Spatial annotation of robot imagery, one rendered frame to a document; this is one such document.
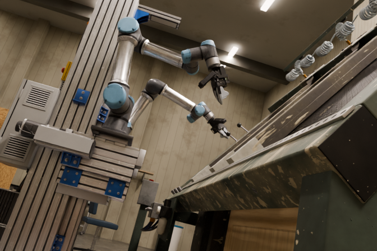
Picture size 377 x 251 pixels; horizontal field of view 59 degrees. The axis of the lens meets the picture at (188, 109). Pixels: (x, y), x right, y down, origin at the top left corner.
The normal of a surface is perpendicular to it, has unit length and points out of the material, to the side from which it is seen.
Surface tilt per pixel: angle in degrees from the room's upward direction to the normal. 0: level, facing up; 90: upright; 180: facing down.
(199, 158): 90
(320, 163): 142
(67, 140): 90
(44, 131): 90
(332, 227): 90
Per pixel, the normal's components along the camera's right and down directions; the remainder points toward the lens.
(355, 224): 0.18, -0.29
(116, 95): -0.04, -0.22
